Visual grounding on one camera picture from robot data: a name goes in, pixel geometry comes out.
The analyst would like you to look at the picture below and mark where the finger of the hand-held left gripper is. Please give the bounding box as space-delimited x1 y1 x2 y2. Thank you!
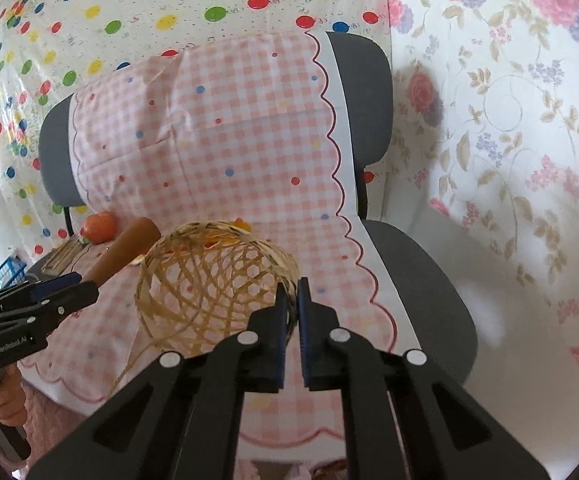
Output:
0 280 100 330
0 272 83 311

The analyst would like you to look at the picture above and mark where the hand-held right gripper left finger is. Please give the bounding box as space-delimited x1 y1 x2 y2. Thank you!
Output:
28 281 300 480

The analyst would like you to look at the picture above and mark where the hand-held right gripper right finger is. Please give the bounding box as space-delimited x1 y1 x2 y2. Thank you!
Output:
297 276 553 480

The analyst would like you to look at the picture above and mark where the orange brown sausage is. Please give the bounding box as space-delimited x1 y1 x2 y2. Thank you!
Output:
84 217 161 286

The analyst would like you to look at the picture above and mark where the woven bamboo basket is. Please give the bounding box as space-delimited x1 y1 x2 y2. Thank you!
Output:
110 221 301 396

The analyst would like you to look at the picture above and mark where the blue plastic basket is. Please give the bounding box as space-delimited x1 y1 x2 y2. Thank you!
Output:
0 255 28 297

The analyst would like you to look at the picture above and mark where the red tomato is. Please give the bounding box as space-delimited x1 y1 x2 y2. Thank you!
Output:
80 212 118 246

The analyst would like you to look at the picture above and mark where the grey office chair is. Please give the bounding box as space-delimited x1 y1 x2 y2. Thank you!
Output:
38 31 478 387

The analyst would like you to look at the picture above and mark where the pink checkered cloth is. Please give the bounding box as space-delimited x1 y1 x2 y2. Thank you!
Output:
20 30 401 447

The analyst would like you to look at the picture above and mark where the polka dot cloth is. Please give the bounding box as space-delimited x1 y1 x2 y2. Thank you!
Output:
0 0 391 261

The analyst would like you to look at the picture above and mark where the floral cloth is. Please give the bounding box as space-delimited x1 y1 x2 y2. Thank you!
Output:
359 0 579 461

